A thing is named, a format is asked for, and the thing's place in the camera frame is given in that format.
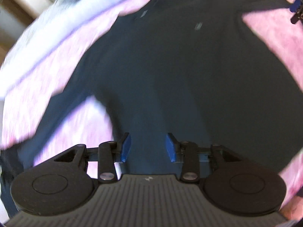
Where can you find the dark blue sweater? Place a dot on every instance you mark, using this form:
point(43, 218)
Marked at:
point(177, 75)

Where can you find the pink floral blanket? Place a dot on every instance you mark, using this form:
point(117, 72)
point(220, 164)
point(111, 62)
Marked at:
point(54, 59)

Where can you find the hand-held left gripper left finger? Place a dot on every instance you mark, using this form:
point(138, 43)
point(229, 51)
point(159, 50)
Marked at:
point(125, 149)

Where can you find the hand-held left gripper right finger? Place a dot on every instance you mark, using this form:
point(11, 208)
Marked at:
point(171, 149)

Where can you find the white rolled quilt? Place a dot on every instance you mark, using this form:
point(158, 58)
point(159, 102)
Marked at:
point(47, 16)

